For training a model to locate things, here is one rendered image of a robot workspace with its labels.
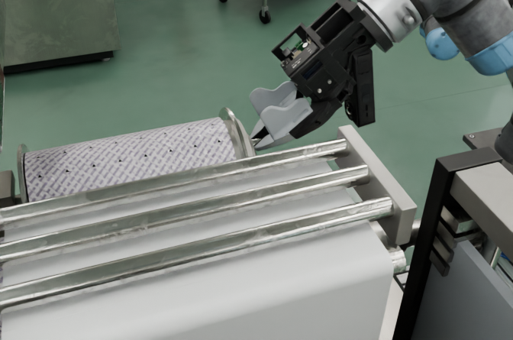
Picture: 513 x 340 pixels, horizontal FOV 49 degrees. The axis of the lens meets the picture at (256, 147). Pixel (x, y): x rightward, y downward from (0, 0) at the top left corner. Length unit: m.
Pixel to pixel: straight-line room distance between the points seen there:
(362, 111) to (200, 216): 0.41
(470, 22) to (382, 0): 0.11
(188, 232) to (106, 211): 0.06
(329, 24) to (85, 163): 0.32
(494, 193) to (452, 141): 2.59
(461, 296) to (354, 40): 0.33
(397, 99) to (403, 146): 0.44
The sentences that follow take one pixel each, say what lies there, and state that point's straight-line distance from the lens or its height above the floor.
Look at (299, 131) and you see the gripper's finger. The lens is 0.71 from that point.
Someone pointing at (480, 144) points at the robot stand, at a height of 0.82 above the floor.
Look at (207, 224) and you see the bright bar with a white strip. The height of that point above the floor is 1.44.
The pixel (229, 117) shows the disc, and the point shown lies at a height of 1.32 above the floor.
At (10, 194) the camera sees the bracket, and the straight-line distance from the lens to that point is 0.69.
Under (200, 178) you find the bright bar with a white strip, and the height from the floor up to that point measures 1.45.
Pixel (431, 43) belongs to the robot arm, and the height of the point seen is 1.13.
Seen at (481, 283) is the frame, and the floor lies 1.37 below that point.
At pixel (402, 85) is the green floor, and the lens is 3.44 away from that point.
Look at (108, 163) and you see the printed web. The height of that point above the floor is 1.31.
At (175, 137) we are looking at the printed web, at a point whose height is 1.31.
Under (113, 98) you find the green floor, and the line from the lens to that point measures 3.30.
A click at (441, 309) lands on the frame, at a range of 0.54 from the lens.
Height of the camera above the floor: 1.71
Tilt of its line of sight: 37 degrees down
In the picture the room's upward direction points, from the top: straight up
